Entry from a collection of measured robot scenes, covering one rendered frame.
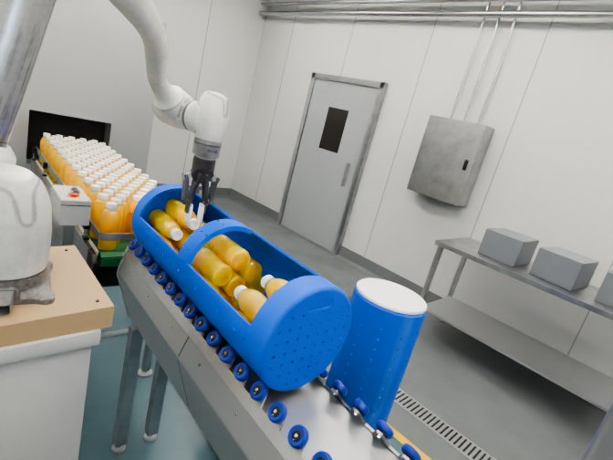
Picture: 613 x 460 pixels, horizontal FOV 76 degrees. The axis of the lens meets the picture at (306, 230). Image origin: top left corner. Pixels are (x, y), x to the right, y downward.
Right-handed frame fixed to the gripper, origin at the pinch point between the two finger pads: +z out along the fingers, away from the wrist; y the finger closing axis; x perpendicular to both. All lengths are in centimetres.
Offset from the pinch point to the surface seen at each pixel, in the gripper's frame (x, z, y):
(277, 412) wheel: -73, 21, -11
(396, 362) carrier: -61, 35, 58
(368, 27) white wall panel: 253, -162, 319
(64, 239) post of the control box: 43, 27, -30
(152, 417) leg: 15, 104, 6
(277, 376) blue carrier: -68, 16, -8
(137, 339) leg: 15, 60, -7
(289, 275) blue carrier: -41.0, 4.8, 13.0
